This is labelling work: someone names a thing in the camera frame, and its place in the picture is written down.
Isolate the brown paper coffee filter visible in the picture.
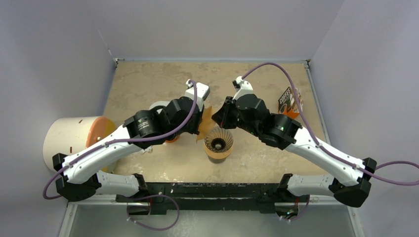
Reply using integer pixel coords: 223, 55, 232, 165
196, 106, 215, 142

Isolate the orange glass carafe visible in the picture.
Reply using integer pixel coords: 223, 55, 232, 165
166, 136, 179, 143

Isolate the smoked glass dripper cone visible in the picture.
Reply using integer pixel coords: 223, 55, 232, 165
204, 127, 234, 153

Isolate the light wooden dripper ring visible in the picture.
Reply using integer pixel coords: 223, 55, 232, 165
203, 140, 234, 161

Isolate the white paper coffee filter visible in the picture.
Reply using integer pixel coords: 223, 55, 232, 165
149, 101, 169, 114

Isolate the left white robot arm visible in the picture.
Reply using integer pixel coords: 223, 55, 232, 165
52, 96, 204, 202

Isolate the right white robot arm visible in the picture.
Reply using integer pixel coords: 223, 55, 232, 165
211, 94, 377, 207

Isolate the coffee filter package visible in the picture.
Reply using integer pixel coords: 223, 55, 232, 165
278, 86, 300, 119

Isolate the white cylinder with orange lid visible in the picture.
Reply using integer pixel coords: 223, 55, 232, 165
42, 116, 116, 171

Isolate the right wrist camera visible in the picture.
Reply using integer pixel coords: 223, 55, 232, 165
232, 76, 253, 100

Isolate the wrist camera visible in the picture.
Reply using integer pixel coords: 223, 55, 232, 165
184, 79, 210, 111
232, 76, 253, 100

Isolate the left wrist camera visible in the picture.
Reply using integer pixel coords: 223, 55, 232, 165
184, 79, 210, 111

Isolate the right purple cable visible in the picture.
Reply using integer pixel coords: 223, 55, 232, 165
240, 62, 419, 187

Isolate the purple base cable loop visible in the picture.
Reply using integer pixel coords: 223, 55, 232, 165
126, 195, 181, 231

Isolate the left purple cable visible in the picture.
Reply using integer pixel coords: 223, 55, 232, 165
42, 79, 198, 200

